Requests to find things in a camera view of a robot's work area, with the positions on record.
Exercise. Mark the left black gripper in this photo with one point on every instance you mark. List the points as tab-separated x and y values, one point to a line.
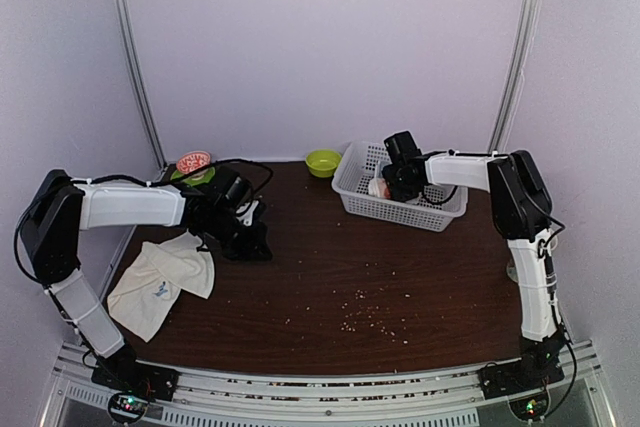
251	250

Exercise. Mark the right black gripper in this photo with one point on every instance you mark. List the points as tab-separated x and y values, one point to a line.
388	171

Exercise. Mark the orange bunny pattern towel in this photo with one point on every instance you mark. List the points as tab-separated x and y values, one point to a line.
378	188

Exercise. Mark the white towel blue print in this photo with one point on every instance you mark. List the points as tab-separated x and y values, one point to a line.
150	286

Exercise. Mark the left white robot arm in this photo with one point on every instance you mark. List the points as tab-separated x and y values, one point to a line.
73	228

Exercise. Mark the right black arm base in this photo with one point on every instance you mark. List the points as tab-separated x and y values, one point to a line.
537	367

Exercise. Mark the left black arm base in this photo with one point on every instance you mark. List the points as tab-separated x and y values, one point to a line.
123	372

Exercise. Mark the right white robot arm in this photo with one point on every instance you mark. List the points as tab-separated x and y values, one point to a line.
521	213

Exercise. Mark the green plate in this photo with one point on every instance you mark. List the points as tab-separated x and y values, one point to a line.
202	177

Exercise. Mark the white plastic perforated basket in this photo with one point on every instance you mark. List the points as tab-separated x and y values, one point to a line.
432	211

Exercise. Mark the red patterned bowl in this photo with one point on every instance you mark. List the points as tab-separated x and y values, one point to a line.
193	161

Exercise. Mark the small green bowl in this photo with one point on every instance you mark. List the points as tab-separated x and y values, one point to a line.
323	163

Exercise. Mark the beige paper cup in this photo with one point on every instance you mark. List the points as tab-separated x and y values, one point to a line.
512	271

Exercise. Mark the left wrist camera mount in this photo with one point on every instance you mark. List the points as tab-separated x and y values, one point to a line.
250	212

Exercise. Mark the front aluminium rail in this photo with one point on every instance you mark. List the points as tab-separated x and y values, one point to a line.
445	397

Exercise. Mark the right aluminium frame post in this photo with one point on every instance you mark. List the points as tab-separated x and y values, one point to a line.
515	79

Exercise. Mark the aluminium frame post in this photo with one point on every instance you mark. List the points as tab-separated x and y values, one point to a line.
134	71
515	79

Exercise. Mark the left aluminium frame post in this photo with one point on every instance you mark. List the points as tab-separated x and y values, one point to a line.
134	71

